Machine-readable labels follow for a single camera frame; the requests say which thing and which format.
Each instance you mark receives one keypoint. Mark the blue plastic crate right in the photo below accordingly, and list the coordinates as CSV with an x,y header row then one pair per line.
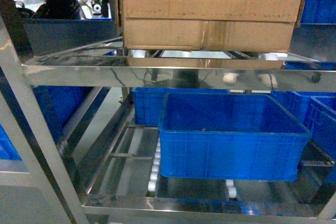
x,y
316,110

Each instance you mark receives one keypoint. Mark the blue plastic crate front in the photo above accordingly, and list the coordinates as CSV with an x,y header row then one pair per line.
x,y
229,136

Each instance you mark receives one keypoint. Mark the blue plastic crate behind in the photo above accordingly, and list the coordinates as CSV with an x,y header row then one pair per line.
x,y
148,101

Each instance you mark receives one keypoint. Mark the blue plastic crate left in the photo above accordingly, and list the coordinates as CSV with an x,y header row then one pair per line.
x,y
57,103

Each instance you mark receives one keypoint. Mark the brown cardboard box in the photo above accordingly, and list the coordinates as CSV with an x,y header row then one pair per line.
x,y
219,25

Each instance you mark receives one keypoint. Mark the blue crate upper right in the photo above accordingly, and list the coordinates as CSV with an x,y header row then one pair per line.
x,y
318,12

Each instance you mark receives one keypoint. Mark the steel roller shelf rack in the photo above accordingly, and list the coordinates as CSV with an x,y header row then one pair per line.
x,y
79,65

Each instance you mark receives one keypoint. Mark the blue plastic crate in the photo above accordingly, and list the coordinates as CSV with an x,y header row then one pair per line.
x,y
57,103
148,101
316,110
229,136

